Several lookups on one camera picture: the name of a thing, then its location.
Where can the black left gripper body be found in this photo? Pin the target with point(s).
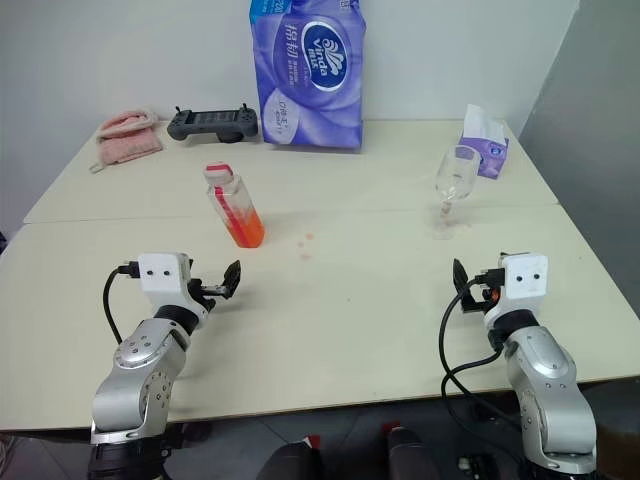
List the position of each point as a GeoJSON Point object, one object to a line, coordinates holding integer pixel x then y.
{"type": "Point", "coordinates": [207, 291]}

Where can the large purple tissue pack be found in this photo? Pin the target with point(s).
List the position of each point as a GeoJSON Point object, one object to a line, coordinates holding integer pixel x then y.
{"type": "Point", "coordinates": [310, 75]}

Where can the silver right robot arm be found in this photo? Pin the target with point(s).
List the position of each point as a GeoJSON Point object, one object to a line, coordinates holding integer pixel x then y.
{"type": "Point", "coordinates": [545, 370]}

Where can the small purple tissue pack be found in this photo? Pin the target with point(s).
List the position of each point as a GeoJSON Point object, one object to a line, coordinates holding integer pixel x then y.
{"type": "Point", "coordinates": [492, 150]}

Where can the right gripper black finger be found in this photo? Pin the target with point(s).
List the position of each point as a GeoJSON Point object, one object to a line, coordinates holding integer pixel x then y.
{"type": "Point", "coordinates": [460, 275]}

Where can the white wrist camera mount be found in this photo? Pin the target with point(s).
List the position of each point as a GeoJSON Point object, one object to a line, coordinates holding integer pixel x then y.
{"type": "Point", "coordinates": [525, 295]}
{"type": "Point", "coordinates": [160, 280]}

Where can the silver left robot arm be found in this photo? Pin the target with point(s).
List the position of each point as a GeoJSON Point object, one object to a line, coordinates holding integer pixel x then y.
{"type": "Point", "coordinates": [135, 360]}

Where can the clear wine glass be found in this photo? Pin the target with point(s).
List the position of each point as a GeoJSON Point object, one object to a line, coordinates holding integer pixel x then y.
{"type": "Point", "coordinates": [452, 175]}

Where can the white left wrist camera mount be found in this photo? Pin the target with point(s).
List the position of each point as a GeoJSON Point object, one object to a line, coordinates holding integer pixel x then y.
{"type": "Point", "coordinates": [160, 280]}

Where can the pink towel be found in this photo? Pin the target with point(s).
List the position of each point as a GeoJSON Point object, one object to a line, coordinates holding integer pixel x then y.
{"type": "Point", "coordinates": [127, 140]}

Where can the plastic bottle orange liquid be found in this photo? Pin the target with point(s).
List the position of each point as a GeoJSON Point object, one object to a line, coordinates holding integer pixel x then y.
{"type": "Point", "coordinates": [240, 220]}

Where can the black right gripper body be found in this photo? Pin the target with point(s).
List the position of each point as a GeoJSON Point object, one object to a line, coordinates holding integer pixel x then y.
{"type": "Point", "coordinates": [475, 302]}

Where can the grey handheld controller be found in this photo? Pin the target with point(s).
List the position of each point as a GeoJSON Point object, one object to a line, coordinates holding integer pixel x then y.
{"type": "Point", "coordinates": [215, 125]}

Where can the dark rounded shape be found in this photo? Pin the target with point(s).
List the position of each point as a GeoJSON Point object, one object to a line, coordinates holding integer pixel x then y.
{"type": "Point", "coordinates": [412, 455]}
{"type": "Point", "coordinates": [290, 462]}

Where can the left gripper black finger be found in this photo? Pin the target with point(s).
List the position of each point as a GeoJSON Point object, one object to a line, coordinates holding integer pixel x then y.
{"type": "Point", "coordinates": [232, 280]}

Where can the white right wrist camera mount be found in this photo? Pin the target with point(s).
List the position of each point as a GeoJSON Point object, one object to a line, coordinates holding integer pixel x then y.
{"type": "Point", "coordinates": [525, 295]}

